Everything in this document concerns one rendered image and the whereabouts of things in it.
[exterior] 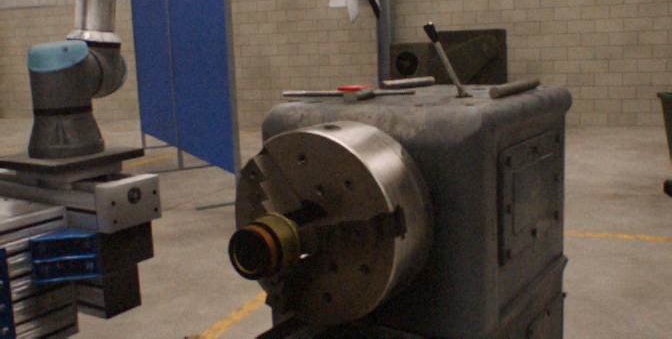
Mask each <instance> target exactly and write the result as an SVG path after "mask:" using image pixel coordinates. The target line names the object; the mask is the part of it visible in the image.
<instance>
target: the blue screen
mask: <svg viewBox="0 0 672 339"><path fill-rule="evenodd" d="M130 11H131V24H132V35H133V48H134V61H135V74H136V87H138V88H137V98H139V111H140V124H141V137H142V148H144V150H147V149H157V148H167V147H175V148H177V154H178V168H168V169H160V170H151V171H145V173H146V174H151V175H153V174H162V173H170V171H179V170H189V169H197V168H206V167H214V166H218V167H220V168H222V169H224V170H226V172H228V173H231V174H234V175H235V182H236V192H237V187H238V182H239V179H240V176H241V173H240V170H241V155H240V138H239V121H238V104H237V86H236V69H235V52H234V35H233V18H232V1H231V0H130ZM145 134H147V135H150V136H152V137H154V138H157V139H159V140H161V141H164V142H166V144H168V145H163V146H152V147H146V137H145ZM182 151H184V152H186V153H189V154H192V155H194V156H196V158H198V159H200V160H204V161H206V162H208V163H210V164H205V165H196V166H186V167H183V155H182Z"/></svg>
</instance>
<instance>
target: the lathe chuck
mask: <svg viewBox="0 0 672 339"><path fill-rule="evenodd" d="M321 126H334V127H338V128H339V129H326V128H320V127H321ZM264 146H265V147H266V149H267V150H268V152H269V153H270V155H271V156H272V159H273V160H274V162H276V163H277V165H278V166H279V168H280V169H281V172H282V173H283V175H284V176H285V178H286V179H287V181H288V182H290V184H291V186H292V188H293V189H294V191H295V192H296V194H297V195H298V197H299V199H300V200H301V201H310V202H313V203H312V204H311V205H310V206H309V207H307V208H306V209H305V210H304V211H302V213H301V214H299V215H298V216H296V217H294V218H292V219H291V220H292V221H294V222H295V223H296V224H297V225H298V227H299V225H302V224H305V223H308V222H310V221H313V220H315V219H319V205H320V206H321V207H322V208H323V209H324V210H325V211H326V213H327V215H328V216H341V215H359V214H376V213H391V211H394V210H396V209H395V206H396V208H398V211H400V218H401V224H402V231H403V233H402V234H401V235H402V238H401V236H395V237H393V238H383V239H381V241H379V242H377V243H375V244H373V245H370V246H353V247H342V248H340V249H338V250H328V251H324V253H323V254H321V256H315V257H313V258H312V259H311V262H310V266H309V270H308V274H307V277H306V281H305V285H304V289H303V292H301V293H302V296H300V300H299V304H298V307H297V311H296V314H295V317H296V318H298V319H302V320H304V321H307V322H310V323H313V324H319V325H341V324H347V323H350V322H353V321H355V320H359V319H360V318H362V317H364V316H365V315H367V313H368V312H370V311H371V310H374V309H375V308H377V307H378V306H380V305H381V304H383V303H384V302H387V301H388V300H390V298H391V297H393V296H394V295H395V294H397V293H398V292H399V291H401V290H402V289H403V288H404V287H405V286H406V285H407V283H408V281H409V280H410V278H411V277H412V275H413V273H415V272H416V269H417V266H418V264H419V261H420V258H421V254H422V249H423V243H424V216H423V209H422V204H421V200H420V196H419V193H418V190H417V187H416V184H415V182H414V180H412V178H411V176H410V174H409V172H408V169H407V168H406V166H405V165H404V163H403V162H402V161H401V159H400V158H398V156H397V155H396V153H395V152H394V151H393V150H392V149H391V148H390V147H389V146H388V145H386V144H384V142H383V141H382V140H380V139H379V138H378V137H376V136H375V135H373V134H370V133H368V132H367V131H364V129H362V128H360V127H356V126H353V125H349V124H342V123H325V124H320V125H314V126H309V127H304V128H298V129H293V131H288V132H284V133H281V134H278V135H276V136H273V137H271V138H269V139H268V140H266V141H265V142H264ZM251 191H252V190H251V188H250V186H249V184H248V182H246V181H245V179H244V178H243V176H242V175H241V176H240V179H239V182H238V187H237V192H236V201H235V221H236V230H237V231H238V230H240V229H242V227H243V226H244V225H245V224H248V223H249V222H251V220H250V219H249V217H248V216H249V215H250V214H251V212H252V211H253V210H254V208H253V207H252V205H251V204H250V202H249V201H248V198H247V197H245V196H247V195H248V194H249V193H250V192H251ZM401 281H402V285H401V286H399V287H398V289H397V290H396V291H395V292H394V293H393V294H392V295H390V296H389V294H390V293H391V292H392V290H393V289H394V288H395V287H396V286H397V285H398V283H399V282H401Z"/></svg>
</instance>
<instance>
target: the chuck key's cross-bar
mask: <svg viewBox="0 0 672 339"><path fill-rule="evenodd" d="M354 92H355V91H332V92H283V97H343V94H346V93H354ZM371 93H373V96H398V95H416V90H415V89H407V90H375V91H371Z"/></svg>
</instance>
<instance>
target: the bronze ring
mask: <svg viewBox="0 0 672 339"><path fill-rule="evenodd" d="M297 226H298V225H297V224H296V223H295V222H294V221H292V220H290V219H287V218H286V217H284V216H282V215H280V214H278V212H266V214H263V215H261V216H259V217H258V218H257V219H256V220H254V221H251V222H249V223H248V224H245V225H244V226H243V227H242V229H240V230H238V231H236V232H235V233H234V234H233V235H232V237H230V239H229V242H228V256H229V260H231V263H232V265H233V267H234V268H235V270H236V271H237V273H238V274H239V275H240V276H241V277H243V278H245V279H248V280H257V279H262V278H270V277H274V276H276V275H283V274H286V273H290V272H291V271H293V269H294V268H295V267H296V266H297V264H298V262H299V259H300V254H301V244H300V238H299V235H298V233H297V231H296V229H295V228H297Z"/></svg>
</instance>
